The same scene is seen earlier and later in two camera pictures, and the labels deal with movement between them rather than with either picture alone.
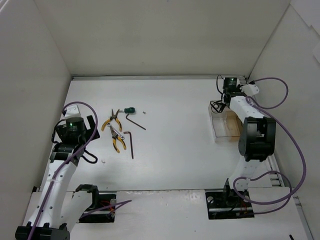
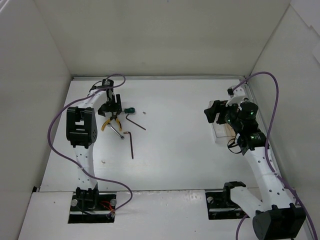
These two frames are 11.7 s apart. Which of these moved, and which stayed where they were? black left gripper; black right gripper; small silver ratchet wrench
Moved: black right gripper; black left gripper
Stayed: small silver ratchet wrench
